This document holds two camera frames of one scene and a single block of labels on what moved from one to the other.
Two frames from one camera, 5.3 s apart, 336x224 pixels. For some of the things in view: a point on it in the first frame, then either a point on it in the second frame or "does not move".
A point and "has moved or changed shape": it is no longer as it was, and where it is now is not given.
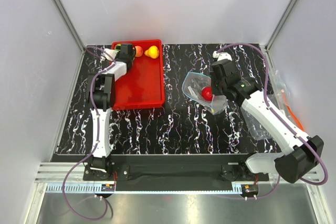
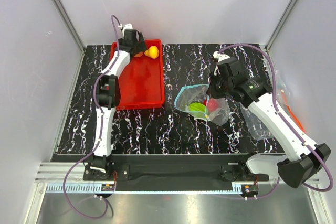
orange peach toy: x=139 y=51 does not move
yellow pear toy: x=153 y=52 does not move
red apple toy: x=207 y=93 has moved or changed shape
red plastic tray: x=143 y=84 does not move
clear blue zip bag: x=192 y=85 has moved or changed shape
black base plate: x=174 y=169 does not move
